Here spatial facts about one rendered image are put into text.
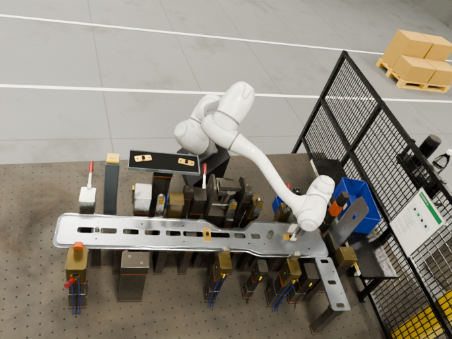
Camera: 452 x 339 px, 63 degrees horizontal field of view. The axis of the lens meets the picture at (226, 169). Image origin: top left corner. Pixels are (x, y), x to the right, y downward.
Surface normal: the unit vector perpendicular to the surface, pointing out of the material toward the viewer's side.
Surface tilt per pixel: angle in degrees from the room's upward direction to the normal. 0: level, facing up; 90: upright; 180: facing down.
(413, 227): 90
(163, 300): 0
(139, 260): 0
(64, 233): 0
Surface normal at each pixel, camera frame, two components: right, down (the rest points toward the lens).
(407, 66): -0.95, -0.03
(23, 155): 0.25, -0.70
